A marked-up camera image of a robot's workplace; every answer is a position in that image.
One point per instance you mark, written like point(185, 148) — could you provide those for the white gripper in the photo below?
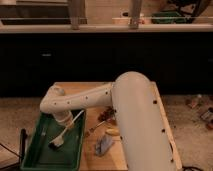
point(65, 118)

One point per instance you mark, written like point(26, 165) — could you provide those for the white handled brush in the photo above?
point(59, 140)

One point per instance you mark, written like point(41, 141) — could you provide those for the green plastic tray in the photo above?
point(44, 155)

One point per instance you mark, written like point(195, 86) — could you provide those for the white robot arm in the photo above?
point(143, 133)

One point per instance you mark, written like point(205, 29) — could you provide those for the metal fork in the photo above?
point(92, 129)

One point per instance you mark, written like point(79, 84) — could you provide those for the bunch of dark grapes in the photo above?
point(106, 115)

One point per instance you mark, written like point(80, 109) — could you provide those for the blue grey cloth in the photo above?
point(103, 145)

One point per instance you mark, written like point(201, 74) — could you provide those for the wooden cutting board table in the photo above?
point(114, 159)

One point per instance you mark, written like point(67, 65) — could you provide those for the yellow banana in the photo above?
point(112, 132)

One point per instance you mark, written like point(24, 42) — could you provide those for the dark cabinet counter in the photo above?
point(33, 58)

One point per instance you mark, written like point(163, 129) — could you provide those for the items on floor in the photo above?
point(204, 113)

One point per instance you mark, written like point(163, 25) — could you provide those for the green bin on counter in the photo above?
point(168, 17)

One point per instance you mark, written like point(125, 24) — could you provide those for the black post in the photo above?
point(23, 137)

